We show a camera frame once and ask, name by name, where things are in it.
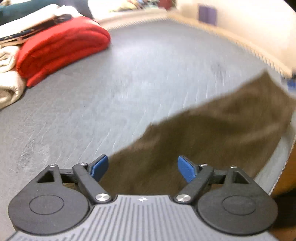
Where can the brown pants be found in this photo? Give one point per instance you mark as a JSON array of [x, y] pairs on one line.
[[208, 139]]

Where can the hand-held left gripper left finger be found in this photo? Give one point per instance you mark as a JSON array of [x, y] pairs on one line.
[[100, 165]]

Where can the cream knitted blanket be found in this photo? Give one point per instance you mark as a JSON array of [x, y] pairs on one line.
[[9, 78]]

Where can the dark teal cloth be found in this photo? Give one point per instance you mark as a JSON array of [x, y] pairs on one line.
[[27, 7]]

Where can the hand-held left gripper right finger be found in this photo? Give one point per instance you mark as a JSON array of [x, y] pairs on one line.
[[186, 167]]

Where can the red folded blanket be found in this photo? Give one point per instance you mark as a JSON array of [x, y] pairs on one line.
[[60, 46]]

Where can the white folded cloth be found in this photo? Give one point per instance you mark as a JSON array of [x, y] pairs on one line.
[[27, 19]]

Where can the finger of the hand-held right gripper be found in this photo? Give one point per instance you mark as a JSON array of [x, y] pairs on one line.
[[291, 81]]

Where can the purple box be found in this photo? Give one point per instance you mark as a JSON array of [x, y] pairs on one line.
[[207, 14]]

